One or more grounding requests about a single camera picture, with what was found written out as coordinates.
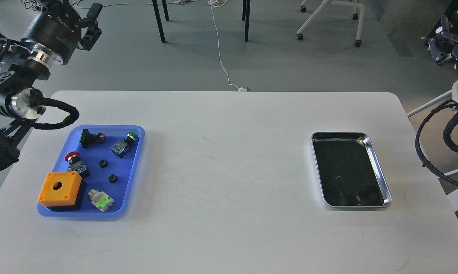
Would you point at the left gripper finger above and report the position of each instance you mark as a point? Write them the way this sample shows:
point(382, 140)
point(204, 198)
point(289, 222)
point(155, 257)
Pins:
point(55, 4)
point(93, 32)

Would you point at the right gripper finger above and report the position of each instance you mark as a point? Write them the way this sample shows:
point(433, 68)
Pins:
point(442, 43)

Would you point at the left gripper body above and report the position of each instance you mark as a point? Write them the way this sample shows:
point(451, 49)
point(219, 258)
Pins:
point(54, 28)

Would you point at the small black gear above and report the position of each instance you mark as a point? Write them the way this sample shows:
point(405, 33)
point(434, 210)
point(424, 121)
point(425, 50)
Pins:
point(113, 178)
point(103, 163)

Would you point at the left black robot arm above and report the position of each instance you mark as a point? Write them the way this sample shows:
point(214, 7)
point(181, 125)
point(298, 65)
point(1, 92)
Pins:
point(22, 106)

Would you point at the black equipment case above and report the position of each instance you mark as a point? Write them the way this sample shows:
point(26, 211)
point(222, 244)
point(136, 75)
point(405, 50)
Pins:
point(457, 15)

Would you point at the black table leg left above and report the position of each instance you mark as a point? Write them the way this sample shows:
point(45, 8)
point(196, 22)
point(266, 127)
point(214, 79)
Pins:
point(158, 17)

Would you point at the black table leg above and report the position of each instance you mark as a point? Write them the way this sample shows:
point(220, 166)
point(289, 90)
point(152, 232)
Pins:
point(158, 17)
point(246, 6)

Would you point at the white chair base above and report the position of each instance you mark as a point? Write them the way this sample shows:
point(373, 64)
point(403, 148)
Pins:
point(321, 20)

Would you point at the blue plastic tray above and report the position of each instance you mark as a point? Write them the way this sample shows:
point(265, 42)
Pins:
point(108, 172)

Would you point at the red emergency stop button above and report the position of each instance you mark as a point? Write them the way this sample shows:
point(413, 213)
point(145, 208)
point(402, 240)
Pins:
point(76, 164)

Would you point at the black table leg right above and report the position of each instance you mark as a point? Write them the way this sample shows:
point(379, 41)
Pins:
point(246, 6)

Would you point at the metal tray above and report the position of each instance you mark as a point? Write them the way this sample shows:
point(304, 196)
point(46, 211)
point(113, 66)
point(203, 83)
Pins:
point(349, 171)

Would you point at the green push button switch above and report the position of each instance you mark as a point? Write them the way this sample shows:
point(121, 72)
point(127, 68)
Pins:
point(122, 147)

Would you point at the orange button enclosure box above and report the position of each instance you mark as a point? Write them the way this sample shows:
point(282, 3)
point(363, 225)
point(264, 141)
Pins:
point(61, 189)

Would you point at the light green selector switch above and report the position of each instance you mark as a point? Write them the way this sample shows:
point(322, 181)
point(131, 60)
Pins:
point(100, 200)

